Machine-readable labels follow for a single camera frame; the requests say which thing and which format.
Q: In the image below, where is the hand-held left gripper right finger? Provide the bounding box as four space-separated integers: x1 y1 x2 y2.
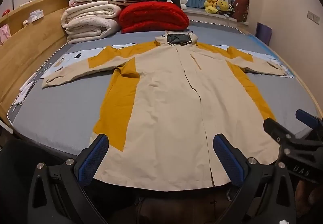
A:
213 134 297 224

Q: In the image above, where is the wooden headboard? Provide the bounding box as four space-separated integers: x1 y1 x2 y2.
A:
0 0 76 129

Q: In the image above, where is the yellow plush toy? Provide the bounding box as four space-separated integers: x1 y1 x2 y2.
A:
204 0 219 14
217 0 230 13

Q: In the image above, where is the folded white quilt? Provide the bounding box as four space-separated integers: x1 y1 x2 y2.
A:
61 1 122 44

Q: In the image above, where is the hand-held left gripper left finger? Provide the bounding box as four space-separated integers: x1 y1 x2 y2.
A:
28 134 109 224

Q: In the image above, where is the wall switch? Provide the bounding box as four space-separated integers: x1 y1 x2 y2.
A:
306 11 320 24

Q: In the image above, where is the light blue printed cloth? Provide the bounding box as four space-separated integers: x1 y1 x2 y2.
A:
48 44 294 79

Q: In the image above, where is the dark red bag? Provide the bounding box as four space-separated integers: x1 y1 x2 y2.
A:
232 0 249 23

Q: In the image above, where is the beige and yellow jacket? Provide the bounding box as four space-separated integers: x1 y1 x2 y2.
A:
41 30 290 192

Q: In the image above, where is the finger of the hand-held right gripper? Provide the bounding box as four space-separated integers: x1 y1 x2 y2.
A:
296 109 323 130
264 117 297 142

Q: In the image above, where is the person's right hand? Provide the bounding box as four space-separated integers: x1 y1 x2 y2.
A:
296 179 323 214

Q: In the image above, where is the folded red quilt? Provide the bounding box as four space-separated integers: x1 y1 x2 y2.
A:
119 1 190 34

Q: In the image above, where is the tissue pack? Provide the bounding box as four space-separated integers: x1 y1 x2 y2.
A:
28 9 44 23

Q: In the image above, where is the pink packet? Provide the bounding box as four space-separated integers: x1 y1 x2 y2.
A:
0 25 11 44

